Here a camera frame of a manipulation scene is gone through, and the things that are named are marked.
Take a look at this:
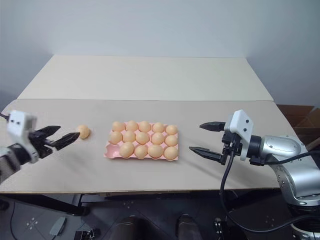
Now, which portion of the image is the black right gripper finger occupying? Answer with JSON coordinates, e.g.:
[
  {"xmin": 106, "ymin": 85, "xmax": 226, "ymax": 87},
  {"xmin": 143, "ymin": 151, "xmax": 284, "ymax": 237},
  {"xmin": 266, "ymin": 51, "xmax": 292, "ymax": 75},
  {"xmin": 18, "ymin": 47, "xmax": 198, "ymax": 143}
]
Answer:
[
  {"xmin": 199, "ymin": 121, "xmax": 227, "ymax": 132},
  {"xmin": 188, "ymin": 146, "xmax": 226, "ymax": 166}
]

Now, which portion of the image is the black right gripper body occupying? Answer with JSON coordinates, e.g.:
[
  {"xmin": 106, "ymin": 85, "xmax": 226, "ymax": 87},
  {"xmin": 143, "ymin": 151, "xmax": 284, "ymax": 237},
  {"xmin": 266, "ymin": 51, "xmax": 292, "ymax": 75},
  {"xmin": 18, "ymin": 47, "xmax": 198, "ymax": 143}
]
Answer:
[{"xmin": 220, "ymin": 130, "xmax": 244, "ymax": 165}]

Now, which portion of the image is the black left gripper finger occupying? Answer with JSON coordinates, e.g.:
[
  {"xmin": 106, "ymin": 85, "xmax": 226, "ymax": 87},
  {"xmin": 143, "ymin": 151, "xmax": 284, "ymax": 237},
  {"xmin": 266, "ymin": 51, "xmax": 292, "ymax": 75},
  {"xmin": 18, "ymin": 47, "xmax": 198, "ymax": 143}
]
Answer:
[
  {"xmin": 51, "ymin": 131, "xmax": 82, "ymax": 151},
  {"xmin": 34, "ymin": 125, "xmax": 62, "ymax": 140}
]

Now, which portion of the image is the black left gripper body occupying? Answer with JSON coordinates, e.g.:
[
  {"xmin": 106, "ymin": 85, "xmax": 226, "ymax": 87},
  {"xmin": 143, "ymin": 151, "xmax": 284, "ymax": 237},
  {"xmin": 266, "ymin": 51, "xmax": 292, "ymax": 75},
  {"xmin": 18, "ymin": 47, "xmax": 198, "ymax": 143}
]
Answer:
[{"xmin": 26, "ymin": 130, "xmax": 55, "ymax": 160}]

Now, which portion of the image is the tan egg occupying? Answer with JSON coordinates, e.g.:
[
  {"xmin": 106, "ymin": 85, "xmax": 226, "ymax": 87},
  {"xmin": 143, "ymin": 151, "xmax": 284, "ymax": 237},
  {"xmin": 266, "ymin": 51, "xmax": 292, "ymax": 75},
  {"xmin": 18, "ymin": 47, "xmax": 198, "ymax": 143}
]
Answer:
[
  {"xmin": 164, "ymin": 134, "xmax": 179, "ymax": 147},
  {"xmin": 125, "ymin": 120, "xmax": 139, "ymax": 132},
  {"xmin": 122, "ymin": 130, "xmax": 137, "ymax": 143},
  {"xmin": 138, "ymin": 120, "xmax": 152, "ymax": 133},
  {"xmin": 119, "ymin": 141, "xmax": 135, "ymax": 159},
  {"xmin": 135, "ymin": 131, "xmax": 150, "ymax": 146},
  {"xmin": 150, "ymin": 132, "xmax": 166, "ymax": 146},
  {"xmin": 76, "ymin": 124, "xmax": 92, "ymax": 140},
  {"xmin": 111, "ymin": 121, "xmax": 126, "ymax": 133},
  {"xmin": 151, "ymin": 122, "xmax": 166, "ymax": 134},
  {"xmin": 163, "ymin": 146, "xmax": 179, "ymax": 161},
  {"xmin": 165, "ymin": 124, "xmax": 179, "ymax": 136},
  {"xmin": 147, "ymin": 144, "xmax": 164, "ymax": 160},
  {"xmin": 134, "ymin": 145, "xmax": 149, "ymax": 160},
  {"xmin": 108, "ymin": 131, "xmax": 123, "ymax": 145}
]

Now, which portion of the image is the pink egg tray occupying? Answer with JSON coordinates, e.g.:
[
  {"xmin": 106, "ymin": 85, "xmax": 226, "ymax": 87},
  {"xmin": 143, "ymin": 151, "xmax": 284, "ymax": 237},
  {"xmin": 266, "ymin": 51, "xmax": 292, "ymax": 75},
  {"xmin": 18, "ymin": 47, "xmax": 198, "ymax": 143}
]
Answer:
[{"xmin": 103, "ymin": 121, "xmax": 180, "ymax": 162}]

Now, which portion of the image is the brown cardboard box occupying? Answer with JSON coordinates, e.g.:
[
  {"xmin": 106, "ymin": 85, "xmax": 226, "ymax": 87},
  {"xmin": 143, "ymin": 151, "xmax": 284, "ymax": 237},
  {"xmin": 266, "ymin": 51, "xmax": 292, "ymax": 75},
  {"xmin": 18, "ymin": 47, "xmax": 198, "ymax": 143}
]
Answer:
[{"xmin": 276, "ymin": 104, "xmax": 320, "ymax": 151}]

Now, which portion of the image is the black floor device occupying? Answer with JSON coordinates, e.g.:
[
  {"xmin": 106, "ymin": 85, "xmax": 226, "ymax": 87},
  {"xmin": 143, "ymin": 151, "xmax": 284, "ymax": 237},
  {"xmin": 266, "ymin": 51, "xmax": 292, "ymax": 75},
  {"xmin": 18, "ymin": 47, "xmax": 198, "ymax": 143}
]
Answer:
[{"xmin": 213, "ymin": 217, "xmax": 235, "ymax": 240}]

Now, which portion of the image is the dark rounded shape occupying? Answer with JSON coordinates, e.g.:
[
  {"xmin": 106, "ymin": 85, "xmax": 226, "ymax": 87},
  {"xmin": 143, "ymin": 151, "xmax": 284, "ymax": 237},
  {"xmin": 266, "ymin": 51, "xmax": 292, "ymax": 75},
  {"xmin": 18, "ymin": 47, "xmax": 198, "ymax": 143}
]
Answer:
[
  {"xmin": 176, "ymin": 214, "xmax": 201, "ymax": 240},
  {"xmin": 114, "ymin": 215, "xmax": 149, "ymax": 240}
]

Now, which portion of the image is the grey floor pedal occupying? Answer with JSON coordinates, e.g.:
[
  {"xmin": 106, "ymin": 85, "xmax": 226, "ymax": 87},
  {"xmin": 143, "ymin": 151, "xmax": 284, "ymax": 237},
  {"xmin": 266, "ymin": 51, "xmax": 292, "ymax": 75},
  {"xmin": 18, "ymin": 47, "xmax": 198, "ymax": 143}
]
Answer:
[{"xmin": 49, "ymin": 216, "xmax": 68, "ymax": 236}]

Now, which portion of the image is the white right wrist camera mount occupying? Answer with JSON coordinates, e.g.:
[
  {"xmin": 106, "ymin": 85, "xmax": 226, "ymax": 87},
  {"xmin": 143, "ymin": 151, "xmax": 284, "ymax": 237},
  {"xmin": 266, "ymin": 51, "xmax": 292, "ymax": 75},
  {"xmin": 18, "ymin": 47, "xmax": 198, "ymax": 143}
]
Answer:
[{"xmin": 223, "ymin": 109, "xmax": 255, "ymax": 161}]

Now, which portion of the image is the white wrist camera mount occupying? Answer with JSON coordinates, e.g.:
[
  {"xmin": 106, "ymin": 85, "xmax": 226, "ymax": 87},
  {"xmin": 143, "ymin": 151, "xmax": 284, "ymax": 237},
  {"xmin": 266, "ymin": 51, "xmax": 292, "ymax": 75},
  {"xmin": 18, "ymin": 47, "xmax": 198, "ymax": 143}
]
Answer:
[
  {"xmin": 6, "ymin": 109, "xmax": 39, "ymax": 164},
  {"xmin": 223, "ymin": 109, "xmax": 255, "ymax": 161}
]

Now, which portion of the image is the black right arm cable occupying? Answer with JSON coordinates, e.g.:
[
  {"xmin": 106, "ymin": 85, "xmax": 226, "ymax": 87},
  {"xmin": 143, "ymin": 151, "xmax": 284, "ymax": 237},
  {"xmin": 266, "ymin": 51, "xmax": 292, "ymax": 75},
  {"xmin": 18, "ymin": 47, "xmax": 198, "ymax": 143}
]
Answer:
[{"xmin": 219, "ymin": 147, "xmax": 320, "ymax": 232}]

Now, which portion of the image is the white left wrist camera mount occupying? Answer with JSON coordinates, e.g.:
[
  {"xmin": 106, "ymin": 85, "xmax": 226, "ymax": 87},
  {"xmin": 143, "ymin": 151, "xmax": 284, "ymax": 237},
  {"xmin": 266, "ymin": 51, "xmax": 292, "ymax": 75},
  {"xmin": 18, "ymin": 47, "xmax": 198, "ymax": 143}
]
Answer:
[{"xmin": 6, "ymin": 109, "xmax": 39, "ymax": 164}]

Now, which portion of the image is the black table frame bar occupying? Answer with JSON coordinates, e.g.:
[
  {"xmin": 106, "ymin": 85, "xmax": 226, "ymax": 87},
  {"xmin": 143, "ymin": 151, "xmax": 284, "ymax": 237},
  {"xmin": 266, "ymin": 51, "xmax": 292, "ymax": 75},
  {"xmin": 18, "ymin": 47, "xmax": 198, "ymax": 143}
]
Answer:
[{"xmin": 0, "ymin": 192, "xmax": 91, "ymax": 217}]

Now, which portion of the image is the thin black floor cable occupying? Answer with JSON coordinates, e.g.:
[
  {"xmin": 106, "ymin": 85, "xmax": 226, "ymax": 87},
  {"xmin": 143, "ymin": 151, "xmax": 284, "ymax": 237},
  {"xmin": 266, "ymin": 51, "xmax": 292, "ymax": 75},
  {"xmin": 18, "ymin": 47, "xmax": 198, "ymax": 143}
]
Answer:
[{"xmin": 9, "ymin": 199, "xmax": 16, "ymax": 240}]

